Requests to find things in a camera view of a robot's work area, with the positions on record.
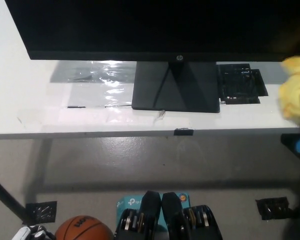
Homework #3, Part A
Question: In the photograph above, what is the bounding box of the orange basketball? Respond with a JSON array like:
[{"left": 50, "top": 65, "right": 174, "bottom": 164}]
[{"left": 55, "top": 216, "right": 114, "bottom": 240}]

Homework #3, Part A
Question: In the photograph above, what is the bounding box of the teal tp-link box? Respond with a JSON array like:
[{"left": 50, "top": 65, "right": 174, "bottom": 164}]
[{"left": 115, "top": 192, "right": 191, "bottom": 233}]

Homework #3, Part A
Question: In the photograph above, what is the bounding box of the clear shiny plastic sheet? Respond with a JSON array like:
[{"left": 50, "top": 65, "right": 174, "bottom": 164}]
[{"left": 49, "top": 61, "right": 137, "bottom": 110}]

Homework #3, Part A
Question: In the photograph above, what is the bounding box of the black perforated tray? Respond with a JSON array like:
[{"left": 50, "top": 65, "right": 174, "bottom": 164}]
[{"left": 216, "top": 63, "right": 261, "bottom": 105}]

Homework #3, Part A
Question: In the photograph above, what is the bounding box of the left black robot body block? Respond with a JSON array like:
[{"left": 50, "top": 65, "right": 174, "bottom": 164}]
[{"left": 113, "top": 190, "right": 162, "bottom": 240}]

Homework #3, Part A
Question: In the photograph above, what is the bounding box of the yellow microfibre cloth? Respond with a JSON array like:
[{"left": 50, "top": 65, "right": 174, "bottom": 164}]
[{"left": 277, "top": 55, "right": 300, "bottom": 126}]

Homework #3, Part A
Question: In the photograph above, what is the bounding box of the black HP monitor with stand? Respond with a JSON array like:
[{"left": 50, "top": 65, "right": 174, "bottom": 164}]
[{"left": 4, "top": 0, "right": 300, "bottom": 114}]

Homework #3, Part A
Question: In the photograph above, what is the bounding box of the white desk leg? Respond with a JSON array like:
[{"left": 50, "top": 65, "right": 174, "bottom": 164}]
[{"left": 24, "top": 138, "right": 53, "bottom": 203}]

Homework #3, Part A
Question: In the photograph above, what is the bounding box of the crumpled clear tape piece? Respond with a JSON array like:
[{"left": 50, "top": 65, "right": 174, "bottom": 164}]
[{"left": 153, "top": 109, "right": 167, "bottom": 123}]

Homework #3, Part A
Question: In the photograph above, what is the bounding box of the black floor tape patch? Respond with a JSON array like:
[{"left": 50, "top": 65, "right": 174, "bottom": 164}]
[
  {"left": 255, "top": 196, "right": 295, "bottom": 221},
  {"left": 24, "top": 200, "right": 58, "bottom": 224}
]

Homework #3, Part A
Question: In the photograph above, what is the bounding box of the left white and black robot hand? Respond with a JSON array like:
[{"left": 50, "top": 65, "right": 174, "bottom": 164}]
[{"left": 11, "top": 224, "right": 56, "bottom": 240}]

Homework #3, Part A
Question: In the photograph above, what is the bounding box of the black slanted desk leg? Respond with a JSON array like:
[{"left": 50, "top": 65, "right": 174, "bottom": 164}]
[{"left": 0, "top": 172, "right": 27, "bottom": 222}]

